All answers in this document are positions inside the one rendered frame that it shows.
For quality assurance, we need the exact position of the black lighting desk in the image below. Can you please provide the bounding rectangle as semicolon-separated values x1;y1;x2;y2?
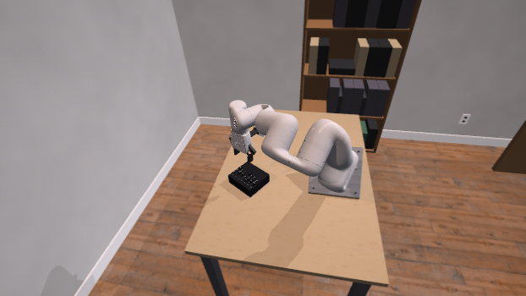
228;162;270;197

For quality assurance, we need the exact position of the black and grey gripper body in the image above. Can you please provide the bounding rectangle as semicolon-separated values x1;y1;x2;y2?
231;129;252;154

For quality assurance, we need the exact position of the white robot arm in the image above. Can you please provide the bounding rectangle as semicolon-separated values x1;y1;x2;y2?
228;100;359;192

